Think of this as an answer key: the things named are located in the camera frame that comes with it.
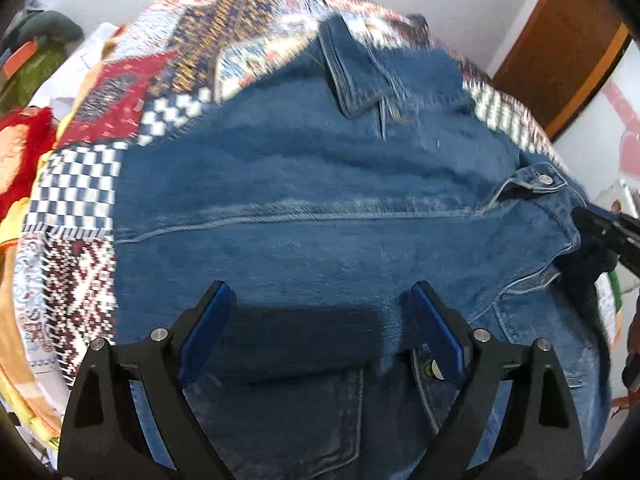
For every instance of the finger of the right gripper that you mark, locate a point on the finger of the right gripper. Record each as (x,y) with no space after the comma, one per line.
(619,233)

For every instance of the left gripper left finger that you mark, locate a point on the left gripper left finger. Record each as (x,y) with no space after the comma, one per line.
(128,418)

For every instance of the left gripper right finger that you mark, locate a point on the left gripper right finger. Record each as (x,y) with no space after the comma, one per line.
(513,417)

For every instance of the blue denim jacket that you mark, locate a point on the blue denim jacket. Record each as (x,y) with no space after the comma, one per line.
(320,194)

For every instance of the brown wooden door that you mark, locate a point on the brown wooden door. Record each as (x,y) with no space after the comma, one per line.
(562,58)

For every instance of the red plush toy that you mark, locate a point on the red plush toy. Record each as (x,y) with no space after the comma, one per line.
(25,135)

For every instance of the white folded cloth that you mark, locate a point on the white folded cloth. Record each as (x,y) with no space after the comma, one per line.
(61,89)

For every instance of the green patterned storage bag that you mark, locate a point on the green patterned storage bag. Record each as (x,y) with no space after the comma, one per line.
(21,87)

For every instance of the patchwork patterned bed quilt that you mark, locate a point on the patchwork patterned bed quilt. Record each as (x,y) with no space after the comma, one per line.
(161,71)

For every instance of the orange box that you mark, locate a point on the orange box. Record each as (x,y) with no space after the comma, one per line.
(17,59)

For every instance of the dark green pillow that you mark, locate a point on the dark green pillow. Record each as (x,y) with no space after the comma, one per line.
(49,24)

